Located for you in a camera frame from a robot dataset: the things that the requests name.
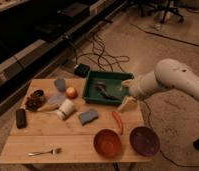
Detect purple bowl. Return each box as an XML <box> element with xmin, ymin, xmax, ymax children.
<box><xmin>129</xmin><ymin>126</ymin><xmax>160</xmax><ymax>157</ymax></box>

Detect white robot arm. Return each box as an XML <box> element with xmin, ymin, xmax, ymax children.
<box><xmin>118</xmin><ymin>59</ymin><xmax>199</xmax><ymax>112</ymax></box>

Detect office chair base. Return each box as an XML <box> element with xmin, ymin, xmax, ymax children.
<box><xmin>132</xmin><ymin>0</ymin><xmax>194</xmax><ymax>24</ymax></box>

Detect floor cables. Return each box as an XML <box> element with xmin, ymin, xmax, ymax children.
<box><xmin>67</xmin><ymin>31</ymin><xmax>131</xmax><ymax>73</ymax></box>

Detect black rectangular block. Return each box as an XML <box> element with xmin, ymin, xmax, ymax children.
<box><xmin>16</xmin><ymin>109</ymin><xmax>27</xmax><ymax>129</ymax></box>

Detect brown grape bunch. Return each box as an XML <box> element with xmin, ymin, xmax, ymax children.
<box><xmin>25</xmin><ymin>89</ymin><xmax>46</xmax><ymax>111</ymax></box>

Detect blue grey cup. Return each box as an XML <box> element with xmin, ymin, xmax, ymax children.
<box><xmin>54</xmin><ymin>78</ymin><xmax>66</xmax><ymax>92</ymax></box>

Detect orange bowl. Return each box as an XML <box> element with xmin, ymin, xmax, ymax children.
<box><xmin>93</xmin><ymin>129</ymin><xmax>121</xmax><ymax>158</ymax></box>

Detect red apple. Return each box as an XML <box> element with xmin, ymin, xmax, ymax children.
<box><xmin>66</xmin><ymin>87</ymin><xmax>78</xmax><ymax>99</ymax></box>

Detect red chili pepper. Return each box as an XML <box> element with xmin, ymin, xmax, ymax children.
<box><xmin>112</xmin><ymin>111</ymin><xmax>123</xmax><ymax>135</ymax></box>

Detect translucent blue lid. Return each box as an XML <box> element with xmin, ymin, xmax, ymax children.
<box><xmin>47</xmin><ymin>93</ymin><xmax>66</xmax><ymax>105</ymax></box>

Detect green plastic tray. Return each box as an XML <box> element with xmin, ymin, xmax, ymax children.
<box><xmin>83</xmin><ymin>71</ymin><xmax>134</xmax><ymax>106</ymax></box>

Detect white cup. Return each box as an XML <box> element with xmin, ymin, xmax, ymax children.
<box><xmin>56</xmin><ymin>99</ymin><xmax>76</xmax><ymax>120</ymax></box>

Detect silver fork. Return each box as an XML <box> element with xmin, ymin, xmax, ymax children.
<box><xmin>27</xmin><ymin>148</ymin><xmax>62</xmax><ymax>156</ymax></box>

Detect dark object in tray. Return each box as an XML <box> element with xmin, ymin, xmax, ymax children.
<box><xmin>95</xmin><ymin>82</ymin><xmax>117</xmax><ymax>100</ymax></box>

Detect blue sponge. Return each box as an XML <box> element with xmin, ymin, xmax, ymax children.
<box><xmin>78</xmin><ymin>109</ymin><xmax>99</xmax><ymax>125</ymax></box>

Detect black power box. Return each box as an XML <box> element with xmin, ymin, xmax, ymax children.
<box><xmin>74</xmin><ymin>64</ymin><xmax>90</xmax><ymax>78</ymax></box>

